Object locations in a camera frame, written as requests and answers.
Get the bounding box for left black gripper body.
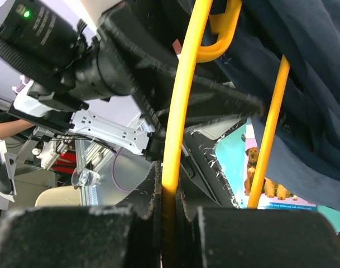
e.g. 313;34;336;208
98;8;178;123

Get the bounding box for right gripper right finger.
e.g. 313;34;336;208
176;179;340;267

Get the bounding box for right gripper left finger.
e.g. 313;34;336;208
0;161;161;267

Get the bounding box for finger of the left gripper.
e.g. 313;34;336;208
147;55;264;128

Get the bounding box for orange hanger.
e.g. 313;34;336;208
161;1;290;267

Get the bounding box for navy blue tank top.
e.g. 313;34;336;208
186;0;340;214

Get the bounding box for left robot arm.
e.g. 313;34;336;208
0;1;178;160

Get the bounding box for clear plastic cup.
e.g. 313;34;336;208
71;166;101;187

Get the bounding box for dog picture book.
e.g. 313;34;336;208
241;119;317;210

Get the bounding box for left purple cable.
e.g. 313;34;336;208
111;147;134;193

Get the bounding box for aluminium rail frame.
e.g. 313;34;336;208
30;122;148;207

